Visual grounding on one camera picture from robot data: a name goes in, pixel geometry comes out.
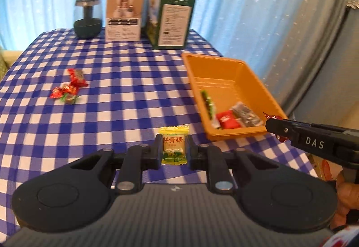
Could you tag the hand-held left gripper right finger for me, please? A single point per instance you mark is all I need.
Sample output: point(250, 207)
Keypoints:
point(190, 151)

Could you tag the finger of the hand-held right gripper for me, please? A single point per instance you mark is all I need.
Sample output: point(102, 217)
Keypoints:
point(280, 126)

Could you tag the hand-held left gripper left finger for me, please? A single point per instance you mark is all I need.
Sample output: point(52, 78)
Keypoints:
point(158, 151)

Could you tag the red gold candy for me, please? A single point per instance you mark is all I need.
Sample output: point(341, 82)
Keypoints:
point(270, 116)

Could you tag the yellow green candy packet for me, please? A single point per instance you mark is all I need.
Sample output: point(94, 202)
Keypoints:
point(172, 143)

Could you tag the grey white snack packet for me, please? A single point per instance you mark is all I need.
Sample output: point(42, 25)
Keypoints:
point(246, 115)

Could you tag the red snack packet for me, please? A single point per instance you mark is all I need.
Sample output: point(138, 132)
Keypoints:
point(227, 120)

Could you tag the white green snack packet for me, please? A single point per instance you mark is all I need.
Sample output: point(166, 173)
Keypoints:
point(207, 103)

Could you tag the orange plastic tray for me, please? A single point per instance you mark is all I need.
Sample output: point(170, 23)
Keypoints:
point(224, 73)

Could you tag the red green candy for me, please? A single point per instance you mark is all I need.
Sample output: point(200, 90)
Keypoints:
point(68, 94)

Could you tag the person's right hand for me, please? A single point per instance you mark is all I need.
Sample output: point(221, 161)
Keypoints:
point(346, 196)

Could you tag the blue white checkered tablecloth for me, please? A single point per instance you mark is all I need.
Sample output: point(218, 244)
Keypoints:
point(126, 89)

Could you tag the grey star curtain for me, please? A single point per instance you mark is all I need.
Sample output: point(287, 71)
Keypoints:
point(294, 39)

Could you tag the red white printed clothing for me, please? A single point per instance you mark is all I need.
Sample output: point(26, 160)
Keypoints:
point(345, 240)

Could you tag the grey lace-trimmed curtain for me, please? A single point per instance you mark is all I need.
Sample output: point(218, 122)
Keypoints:
point(354, 39)

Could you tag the green carton box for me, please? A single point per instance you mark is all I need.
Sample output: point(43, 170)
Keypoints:
point(174, 22)

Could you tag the beige product box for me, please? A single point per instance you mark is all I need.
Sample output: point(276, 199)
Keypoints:
point(123, 16)

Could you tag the dark green humidifier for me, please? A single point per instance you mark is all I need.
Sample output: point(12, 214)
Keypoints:
point(87, 28)

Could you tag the pale green sofa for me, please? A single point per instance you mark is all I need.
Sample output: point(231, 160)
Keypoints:
point(12, 54)

